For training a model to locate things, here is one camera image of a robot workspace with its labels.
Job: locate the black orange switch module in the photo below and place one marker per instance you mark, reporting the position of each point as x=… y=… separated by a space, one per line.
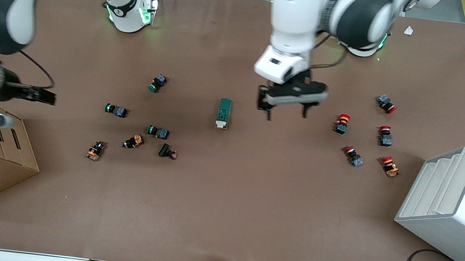
x=95 y=151

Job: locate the brown paper table cover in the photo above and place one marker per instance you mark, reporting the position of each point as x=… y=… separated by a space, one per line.
x=250 y=202

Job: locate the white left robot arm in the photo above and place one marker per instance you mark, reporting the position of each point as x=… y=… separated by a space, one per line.
x=297 y=19

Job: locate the red pushbutton blue block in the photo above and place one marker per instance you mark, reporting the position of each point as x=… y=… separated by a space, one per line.
x=353 y=156
x=385 y=137
x=386 y=104

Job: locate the red pushbutton orange block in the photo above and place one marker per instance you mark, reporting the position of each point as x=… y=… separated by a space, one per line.
x=389 y=166

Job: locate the black selector switch orange block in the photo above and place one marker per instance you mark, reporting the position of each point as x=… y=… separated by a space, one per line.
x=134 y=141

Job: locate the white paper scrap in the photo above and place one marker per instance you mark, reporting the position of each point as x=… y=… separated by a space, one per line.
x=409 y=30

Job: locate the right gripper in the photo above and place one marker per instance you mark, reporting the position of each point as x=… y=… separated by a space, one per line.
x=11 y=85

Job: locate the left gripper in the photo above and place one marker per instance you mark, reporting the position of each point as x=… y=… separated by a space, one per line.
x=300 y=79

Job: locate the green mushroom pushbutton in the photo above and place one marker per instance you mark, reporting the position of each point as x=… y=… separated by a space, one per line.
x=158 y=82
x=117 y=111
x=158 y=131

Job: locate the red pushbutton yellow collar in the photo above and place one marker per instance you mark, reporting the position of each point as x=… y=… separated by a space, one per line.
x=342 y=123

